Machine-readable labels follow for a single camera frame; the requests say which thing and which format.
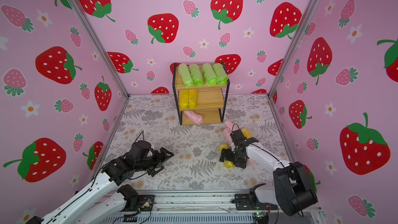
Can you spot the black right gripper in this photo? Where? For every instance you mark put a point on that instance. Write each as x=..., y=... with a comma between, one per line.
x=235, y=157

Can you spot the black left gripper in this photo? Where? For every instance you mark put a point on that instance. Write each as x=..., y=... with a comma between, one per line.
x=159, y=160

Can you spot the yellow roll with teal label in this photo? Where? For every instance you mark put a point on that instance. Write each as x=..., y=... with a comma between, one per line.
x=227, y=164

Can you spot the pink roll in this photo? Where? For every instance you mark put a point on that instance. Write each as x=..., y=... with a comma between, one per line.
x=194, y=117
x=231, y=126
x=227, y=134
x=250, y=162

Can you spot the light green roll with label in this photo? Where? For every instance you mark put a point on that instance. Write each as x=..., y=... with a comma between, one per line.
x=196, y=75

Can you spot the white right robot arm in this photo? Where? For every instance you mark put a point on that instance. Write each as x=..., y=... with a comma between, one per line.
x=292, y=191

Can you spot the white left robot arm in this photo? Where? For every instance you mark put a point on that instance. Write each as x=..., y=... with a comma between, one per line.
x=93, y=186

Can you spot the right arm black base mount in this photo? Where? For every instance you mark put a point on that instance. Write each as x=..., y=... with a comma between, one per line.
x=245, y=202

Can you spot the aluminium front rail frame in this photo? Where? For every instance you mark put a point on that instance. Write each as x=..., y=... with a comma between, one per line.
x=198, y=207

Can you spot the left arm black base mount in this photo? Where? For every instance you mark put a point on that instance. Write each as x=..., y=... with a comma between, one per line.
x=134, y=202

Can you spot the wooden three-tier black-frame shelf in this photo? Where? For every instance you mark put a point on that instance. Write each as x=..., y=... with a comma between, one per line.
x=211, y=101

